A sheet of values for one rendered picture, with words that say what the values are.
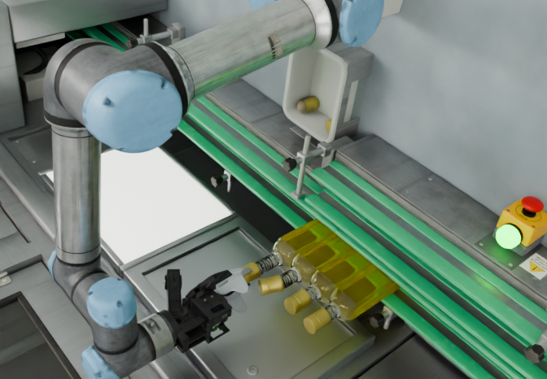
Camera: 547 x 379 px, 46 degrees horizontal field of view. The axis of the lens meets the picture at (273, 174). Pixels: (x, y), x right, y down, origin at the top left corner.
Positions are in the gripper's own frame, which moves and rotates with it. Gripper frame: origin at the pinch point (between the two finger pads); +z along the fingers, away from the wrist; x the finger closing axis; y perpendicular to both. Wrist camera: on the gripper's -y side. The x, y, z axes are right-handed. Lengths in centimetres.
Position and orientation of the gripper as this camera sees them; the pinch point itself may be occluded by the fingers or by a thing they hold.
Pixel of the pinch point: (242, 277)
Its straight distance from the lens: 133.5
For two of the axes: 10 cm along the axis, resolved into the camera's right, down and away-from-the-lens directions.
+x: 1.1, -7.9, -6.0
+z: 7.5, -3.3, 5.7
